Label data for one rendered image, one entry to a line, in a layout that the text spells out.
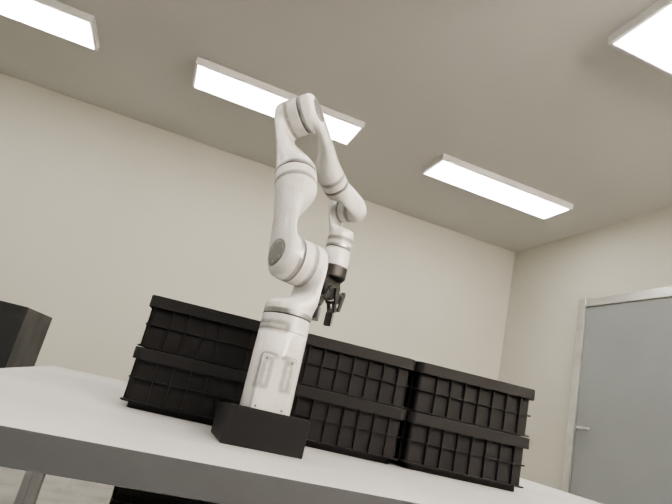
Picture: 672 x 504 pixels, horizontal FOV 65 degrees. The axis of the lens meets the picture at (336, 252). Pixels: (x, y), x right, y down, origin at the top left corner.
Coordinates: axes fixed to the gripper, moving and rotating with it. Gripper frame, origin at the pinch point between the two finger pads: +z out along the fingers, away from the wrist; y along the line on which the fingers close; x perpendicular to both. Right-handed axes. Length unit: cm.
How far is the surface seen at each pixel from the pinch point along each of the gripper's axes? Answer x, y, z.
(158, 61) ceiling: 235, 60, -176
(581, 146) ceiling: -13, 223, -178
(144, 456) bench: -31, -69, 31
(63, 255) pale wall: 343, 101, -43
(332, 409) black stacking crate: -17.5, -12.3, 21.7
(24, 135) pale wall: 380, 53, -130
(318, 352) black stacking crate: -13.4, -16.4, 10.7
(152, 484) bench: -32, -67, 33
